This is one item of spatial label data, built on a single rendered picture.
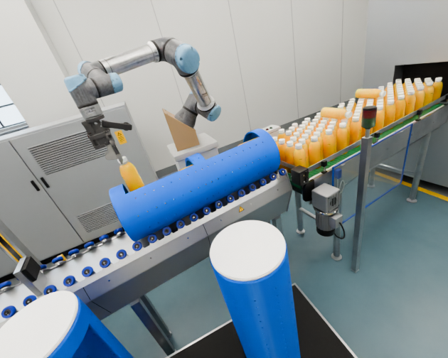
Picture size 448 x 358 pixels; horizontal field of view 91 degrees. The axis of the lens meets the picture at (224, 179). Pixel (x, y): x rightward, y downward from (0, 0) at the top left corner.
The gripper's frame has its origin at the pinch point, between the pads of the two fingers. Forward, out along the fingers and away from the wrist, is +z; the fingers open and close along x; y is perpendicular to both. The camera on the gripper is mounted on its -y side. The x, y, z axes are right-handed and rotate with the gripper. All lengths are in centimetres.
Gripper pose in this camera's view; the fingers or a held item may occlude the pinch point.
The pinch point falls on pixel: (121, 159)
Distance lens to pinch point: 108.5
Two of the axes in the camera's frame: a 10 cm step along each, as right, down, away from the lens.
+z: 2.3, 8.5, 4.8
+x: 4.6, 3.4, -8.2
